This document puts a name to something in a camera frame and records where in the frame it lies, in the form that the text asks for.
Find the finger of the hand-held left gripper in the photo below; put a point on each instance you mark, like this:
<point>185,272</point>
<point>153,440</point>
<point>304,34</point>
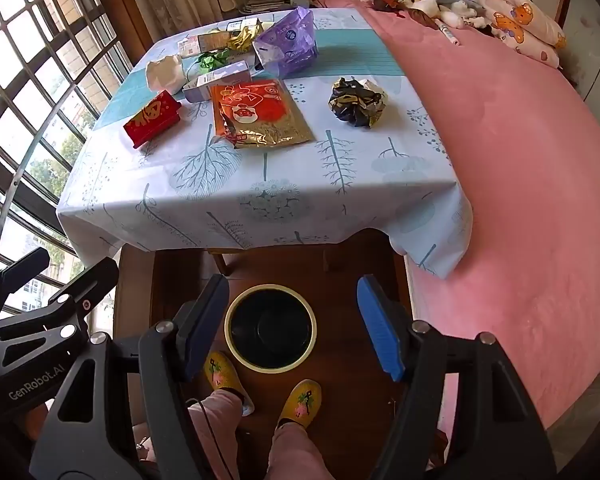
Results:
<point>90,280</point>
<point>25,267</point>

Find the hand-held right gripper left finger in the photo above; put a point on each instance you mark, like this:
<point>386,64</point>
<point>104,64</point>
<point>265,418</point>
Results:
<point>202,330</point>

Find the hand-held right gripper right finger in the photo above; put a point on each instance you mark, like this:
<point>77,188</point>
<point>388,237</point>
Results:
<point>380,330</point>

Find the black waste bin cream rim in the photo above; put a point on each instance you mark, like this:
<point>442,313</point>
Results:
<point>270,330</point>

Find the yellow embroidered slipper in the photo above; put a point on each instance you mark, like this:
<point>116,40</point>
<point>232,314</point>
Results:
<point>300,402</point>
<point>222,372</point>

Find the wooden table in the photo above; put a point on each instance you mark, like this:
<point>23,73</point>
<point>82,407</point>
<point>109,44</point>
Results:
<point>219,261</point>

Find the person's left leg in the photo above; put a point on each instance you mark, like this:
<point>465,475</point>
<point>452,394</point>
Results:
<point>215,435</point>

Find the person's leg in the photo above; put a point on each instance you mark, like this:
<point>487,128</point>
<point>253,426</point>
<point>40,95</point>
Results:
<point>215,435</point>
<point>295,455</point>

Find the person's right leg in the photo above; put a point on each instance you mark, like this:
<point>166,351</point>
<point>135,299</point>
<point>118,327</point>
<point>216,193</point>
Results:
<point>295,455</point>

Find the red box with gold print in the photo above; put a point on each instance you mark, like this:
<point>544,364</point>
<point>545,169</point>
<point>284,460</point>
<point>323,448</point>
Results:
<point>152,117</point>

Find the window with black grille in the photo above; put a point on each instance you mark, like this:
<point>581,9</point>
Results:
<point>30,70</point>

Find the white crumpled paper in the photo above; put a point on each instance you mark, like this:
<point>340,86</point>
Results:
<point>162,72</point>

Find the pink bed sheet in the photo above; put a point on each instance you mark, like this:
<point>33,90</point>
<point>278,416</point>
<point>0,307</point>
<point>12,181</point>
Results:
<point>530,160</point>

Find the orange and gold snack bag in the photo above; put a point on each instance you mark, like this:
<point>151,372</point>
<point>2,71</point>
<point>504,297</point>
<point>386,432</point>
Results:
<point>260,110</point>

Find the black and gold crumpled wrapper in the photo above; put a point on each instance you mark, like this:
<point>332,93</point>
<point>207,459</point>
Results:
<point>355,102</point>

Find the purple and white carton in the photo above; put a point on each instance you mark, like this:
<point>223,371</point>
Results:
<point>215,82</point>

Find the shiny green crumpled wrapper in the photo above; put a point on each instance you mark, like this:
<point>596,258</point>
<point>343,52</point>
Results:
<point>212,60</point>

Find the small pale printed box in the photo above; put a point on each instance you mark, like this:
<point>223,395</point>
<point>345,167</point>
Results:
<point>200,44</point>

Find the small white box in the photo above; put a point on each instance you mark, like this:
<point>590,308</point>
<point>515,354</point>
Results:
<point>242,25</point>

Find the purple plastic bag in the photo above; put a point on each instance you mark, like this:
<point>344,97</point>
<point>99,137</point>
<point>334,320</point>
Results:
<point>285,42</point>

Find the white marker pen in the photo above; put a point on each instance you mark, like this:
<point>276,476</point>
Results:
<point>446,31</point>

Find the brown feathered plush toy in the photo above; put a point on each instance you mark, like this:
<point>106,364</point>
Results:
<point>385,2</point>

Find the white plush toy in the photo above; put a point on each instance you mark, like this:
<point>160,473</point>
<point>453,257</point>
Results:
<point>455,10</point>

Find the stack of papers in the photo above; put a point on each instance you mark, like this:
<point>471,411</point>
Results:
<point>265,1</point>

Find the butterfly print pillow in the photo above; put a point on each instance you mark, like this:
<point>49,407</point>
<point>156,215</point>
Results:
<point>520,20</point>

